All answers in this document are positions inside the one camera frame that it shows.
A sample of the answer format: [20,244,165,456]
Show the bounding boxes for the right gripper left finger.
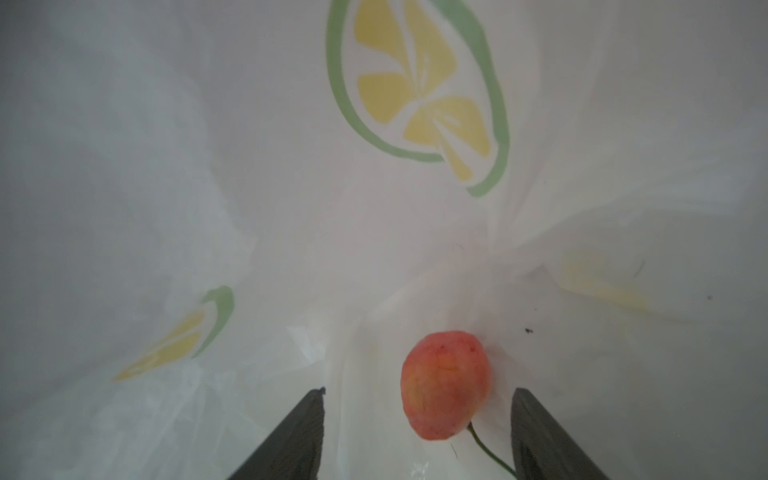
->
[229,387,325,480]

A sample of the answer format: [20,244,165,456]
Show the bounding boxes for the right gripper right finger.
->
[511,388,608,480]

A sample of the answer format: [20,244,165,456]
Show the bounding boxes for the white plastic bag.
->
[1,1,767,479]

